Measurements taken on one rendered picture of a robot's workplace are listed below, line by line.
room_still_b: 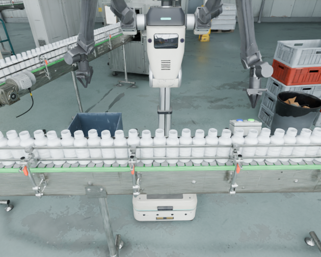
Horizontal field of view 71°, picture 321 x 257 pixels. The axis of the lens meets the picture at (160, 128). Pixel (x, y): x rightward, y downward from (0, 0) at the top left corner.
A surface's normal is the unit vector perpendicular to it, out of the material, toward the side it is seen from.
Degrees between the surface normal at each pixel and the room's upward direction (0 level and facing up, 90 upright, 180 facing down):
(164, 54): 90
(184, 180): 90
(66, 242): 0
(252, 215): 0
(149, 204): 31
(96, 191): 90
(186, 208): 90
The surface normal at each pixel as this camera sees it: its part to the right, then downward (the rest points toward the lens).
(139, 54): -0.29, 0.52
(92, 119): 0.02, 0.55
